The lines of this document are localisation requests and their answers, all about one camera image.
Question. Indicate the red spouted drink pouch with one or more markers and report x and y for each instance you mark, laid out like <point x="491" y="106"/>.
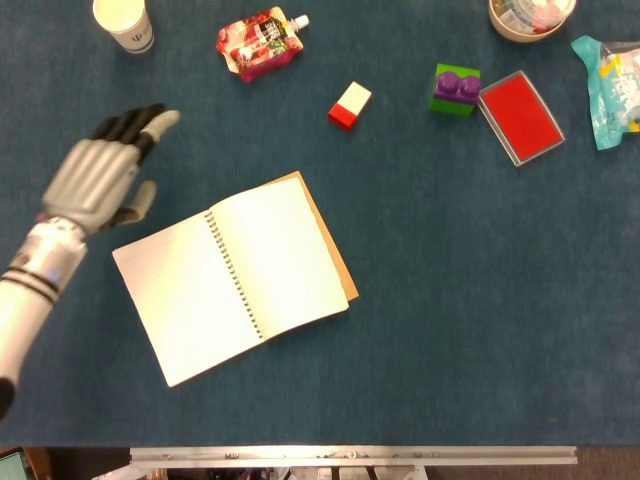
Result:
<point x="260" y="44"/>

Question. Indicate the tan spiral notebook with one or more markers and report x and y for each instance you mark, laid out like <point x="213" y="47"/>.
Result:
<point x="235" y="280"/>

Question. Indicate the green-screen device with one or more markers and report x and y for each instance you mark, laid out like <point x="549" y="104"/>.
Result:
<point x="12" y="465"/>

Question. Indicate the beige round bowl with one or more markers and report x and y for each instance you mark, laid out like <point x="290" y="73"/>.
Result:
<point x="520" y="27"/>

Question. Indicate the green toy brick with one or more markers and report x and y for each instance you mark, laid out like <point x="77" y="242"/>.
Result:
<point x="447" y="102"/>

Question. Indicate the blue table cloth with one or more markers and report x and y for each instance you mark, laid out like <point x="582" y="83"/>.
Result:
<point x="400" y="300"/>

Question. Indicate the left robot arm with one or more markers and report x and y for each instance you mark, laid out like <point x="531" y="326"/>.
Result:
<point x="35" y="285"/>

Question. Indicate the red ink pad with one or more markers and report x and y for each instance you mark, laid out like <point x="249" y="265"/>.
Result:
<point x="521" y="118"/>

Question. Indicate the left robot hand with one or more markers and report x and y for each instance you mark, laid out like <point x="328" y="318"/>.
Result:
<point x="95" y="180"/>

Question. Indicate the teal plastic snack bag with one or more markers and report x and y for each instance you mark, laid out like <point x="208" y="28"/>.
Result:
<point x="607" y="92"/>

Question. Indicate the purple toy brick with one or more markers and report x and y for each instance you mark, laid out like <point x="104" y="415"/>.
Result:
<point x="456" y="88"/>

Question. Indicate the red and white block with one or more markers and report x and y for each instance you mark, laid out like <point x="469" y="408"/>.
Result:
<point x="350" y="106"/>

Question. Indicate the white paper cup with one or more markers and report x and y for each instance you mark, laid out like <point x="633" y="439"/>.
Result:
<point x="126" y="25"/>

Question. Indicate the clear plastic container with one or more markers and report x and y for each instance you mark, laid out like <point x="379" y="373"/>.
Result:
<point x="542" y="9"/>

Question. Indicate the aluminium frame rail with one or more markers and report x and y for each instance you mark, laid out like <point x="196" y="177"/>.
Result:
<point x="350" y="456"/>

